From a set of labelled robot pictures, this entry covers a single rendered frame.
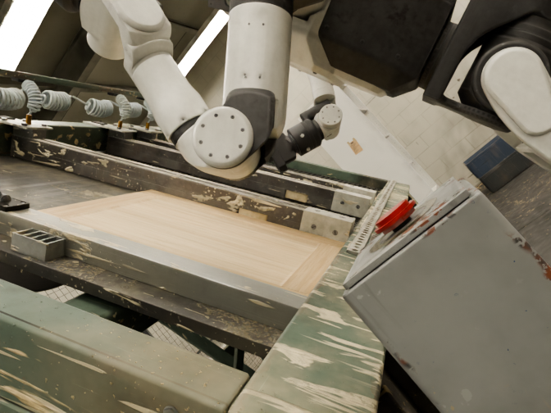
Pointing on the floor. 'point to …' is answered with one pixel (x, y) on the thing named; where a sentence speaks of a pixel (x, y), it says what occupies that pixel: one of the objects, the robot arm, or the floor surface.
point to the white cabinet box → (373, 147)
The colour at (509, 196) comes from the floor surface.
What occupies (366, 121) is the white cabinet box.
